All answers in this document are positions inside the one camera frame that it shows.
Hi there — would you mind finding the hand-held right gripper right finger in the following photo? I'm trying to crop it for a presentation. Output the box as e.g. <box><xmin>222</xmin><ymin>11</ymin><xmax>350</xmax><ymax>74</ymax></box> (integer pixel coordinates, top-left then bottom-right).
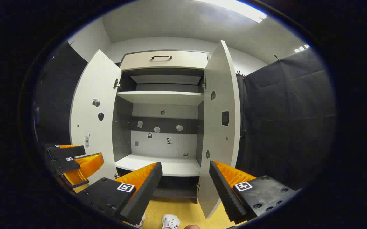
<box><xmin>209</xmin><ymin>160</ymin><xmax>300</xmax><ymax>225</ymax></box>

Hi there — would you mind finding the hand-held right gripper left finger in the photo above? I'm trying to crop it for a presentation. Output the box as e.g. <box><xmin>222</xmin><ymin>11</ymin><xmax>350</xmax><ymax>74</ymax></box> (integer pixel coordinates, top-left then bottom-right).
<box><xmin>75</xmin><ymin>162</ymin><xmax>163</xmax><ymax>226</ymax></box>

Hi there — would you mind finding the white cabinet door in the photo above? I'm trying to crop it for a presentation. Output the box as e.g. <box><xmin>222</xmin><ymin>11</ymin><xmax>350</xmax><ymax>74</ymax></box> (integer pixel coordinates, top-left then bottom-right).
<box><xmin>197</xmin><ymin>40</ymin><xmax>241</xmax><ymax>219</ymax></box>
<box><xmin>70</xmin><ymin>49</ymin><xmax>122</xmax><ymax>185</ymax></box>

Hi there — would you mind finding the white shoe cabinet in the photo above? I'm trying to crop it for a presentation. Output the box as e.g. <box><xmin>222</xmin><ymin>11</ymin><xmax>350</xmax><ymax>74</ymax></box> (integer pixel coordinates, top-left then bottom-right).
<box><xmin>112</xmin><ymin>49</ymin><xmax>210</xmax><ymax>204</ymax></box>

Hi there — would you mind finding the white thick cabinet shelf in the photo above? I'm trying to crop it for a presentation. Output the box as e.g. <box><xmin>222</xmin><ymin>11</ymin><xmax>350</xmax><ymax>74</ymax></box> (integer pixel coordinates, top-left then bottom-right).
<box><xmin>115</xmin><ymin>154</ymin><xmax>201</xmax><ymax>177</ymax></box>

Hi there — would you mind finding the white thin cabinet shelf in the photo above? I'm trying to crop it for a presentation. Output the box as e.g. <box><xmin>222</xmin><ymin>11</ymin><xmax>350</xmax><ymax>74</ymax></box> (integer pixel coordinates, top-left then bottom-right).
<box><xmin>117</xmin><ymin>91</ymin><xmax>205</xmax><ymax>106</ymax></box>

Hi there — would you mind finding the white cabinet drawer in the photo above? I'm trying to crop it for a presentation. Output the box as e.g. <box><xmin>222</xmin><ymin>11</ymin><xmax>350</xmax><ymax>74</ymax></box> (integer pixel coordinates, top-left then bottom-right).
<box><xmin>119</xmin><ymin>50</ymin><xmax>209</xmax><ymax>71</ymax></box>

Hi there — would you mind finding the black backdrop cloth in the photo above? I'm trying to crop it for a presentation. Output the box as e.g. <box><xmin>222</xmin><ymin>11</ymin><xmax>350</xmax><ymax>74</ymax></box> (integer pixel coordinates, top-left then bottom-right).
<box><xmin>32</xmin><ymin>41</ymin><xmax>88</xmax><ymax>153</ymax></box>
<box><xmin>235</xmin><ymin>48</ymin><xmax>336</xmax><ymax>190</ymax></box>

